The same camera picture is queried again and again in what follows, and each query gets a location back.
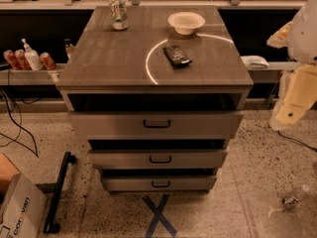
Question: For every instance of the white pump bottle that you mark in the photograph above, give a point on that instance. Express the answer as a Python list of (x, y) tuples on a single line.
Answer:
[(32, 57)]

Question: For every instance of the blue tape cross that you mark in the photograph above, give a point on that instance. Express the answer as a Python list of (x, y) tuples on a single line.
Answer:
[(158, 217)]

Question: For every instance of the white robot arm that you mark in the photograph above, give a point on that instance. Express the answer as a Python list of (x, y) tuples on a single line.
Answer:
[(297, 89)]

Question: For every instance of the black snack bag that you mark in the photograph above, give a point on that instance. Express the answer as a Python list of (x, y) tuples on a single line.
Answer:
[(176, 56)]

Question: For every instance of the grey wooden drawer cabinet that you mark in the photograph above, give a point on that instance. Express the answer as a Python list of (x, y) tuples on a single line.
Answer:
[(127, 71)]

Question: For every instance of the small dark glass bottle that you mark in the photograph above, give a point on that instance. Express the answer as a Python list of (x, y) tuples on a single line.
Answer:
[(68, 47)]

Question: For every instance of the orange soda can right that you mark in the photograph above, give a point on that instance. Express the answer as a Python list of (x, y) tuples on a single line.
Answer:
[(47, 61)]

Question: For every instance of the white bowl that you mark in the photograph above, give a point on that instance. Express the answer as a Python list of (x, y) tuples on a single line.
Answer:
[(186, 23)]

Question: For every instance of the orange soda can middle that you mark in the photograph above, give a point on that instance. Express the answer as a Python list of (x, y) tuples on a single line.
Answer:
[(20, 56)]

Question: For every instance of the drawer with black handle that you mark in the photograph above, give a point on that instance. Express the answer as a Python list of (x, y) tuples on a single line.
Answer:
[(156, 125), (141, 160), (123, 184)]

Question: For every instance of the white folded cloth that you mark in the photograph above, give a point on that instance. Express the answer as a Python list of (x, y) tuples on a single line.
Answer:
[(254, 62)]

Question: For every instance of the black metal bar stand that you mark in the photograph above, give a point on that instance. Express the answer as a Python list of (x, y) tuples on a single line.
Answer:
[(50, 226)]

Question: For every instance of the cardboard box with print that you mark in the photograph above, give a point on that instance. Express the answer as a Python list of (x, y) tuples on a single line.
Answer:
[(22, 204)]

